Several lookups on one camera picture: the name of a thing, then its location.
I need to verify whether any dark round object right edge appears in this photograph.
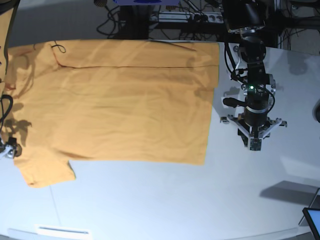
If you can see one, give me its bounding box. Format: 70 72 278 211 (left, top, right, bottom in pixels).
312 99 320 123

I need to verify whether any orange yellow T-shirt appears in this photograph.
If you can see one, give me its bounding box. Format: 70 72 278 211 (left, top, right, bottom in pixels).
1 40 220 188

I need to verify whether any tablet screen with stand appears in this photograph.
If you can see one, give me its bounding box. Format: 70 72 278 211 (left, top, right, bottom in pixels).
298 188 320 240

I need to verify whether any white power strip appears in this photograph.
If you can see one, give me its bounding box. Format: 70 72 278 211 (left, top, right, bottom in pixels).
150 11 224 24

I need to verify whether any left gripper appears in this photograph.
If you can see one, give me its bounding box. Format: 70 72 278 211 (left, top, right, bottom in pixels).
237 106 270 147

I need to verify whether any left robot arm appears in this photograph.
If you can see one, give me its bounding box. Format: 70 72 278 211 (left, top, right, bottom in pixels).
221 0 281 151

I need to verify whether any white label strip on table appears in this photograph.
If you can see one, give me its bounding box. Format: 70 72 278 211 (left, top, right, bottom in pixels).
34 224 91 235

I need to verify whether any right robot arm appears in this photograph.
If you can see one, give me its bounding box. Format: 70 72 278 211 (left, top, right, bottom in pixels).
0 0 22 160

